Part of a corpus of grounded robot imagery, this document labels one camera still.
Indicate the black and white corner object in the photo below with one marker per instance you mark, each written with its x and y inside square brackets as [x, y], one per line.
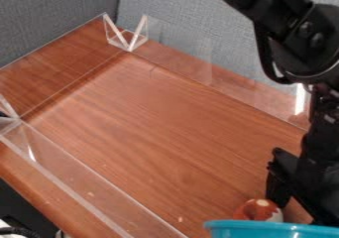
[20, 214]

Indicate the clear acrylic barrier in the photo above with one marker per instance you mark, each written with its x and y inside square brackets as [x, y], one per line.
[187, 53]
[79, 199]

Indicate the clear acrylic front barrier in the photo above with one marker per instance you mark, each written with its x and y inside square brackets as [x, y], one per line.
[79, 199]

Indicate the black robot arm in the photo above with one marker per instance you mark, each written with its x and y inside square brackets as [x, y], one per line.
[297, 36]

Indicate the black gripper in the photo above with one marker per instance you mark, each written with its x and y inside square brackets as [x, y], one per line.
[307, 178]

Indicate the clear acrylic back barrier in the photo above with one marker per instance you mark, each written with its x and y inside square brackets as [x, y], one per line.
[187, 53]

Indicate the red and white toy mushroom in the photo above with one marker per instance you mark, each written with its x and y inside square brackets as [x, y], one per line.
[259, 210]

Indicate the blue plastic bowl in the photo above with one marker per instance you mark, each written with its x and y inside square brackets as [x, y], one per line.
[259, 229]

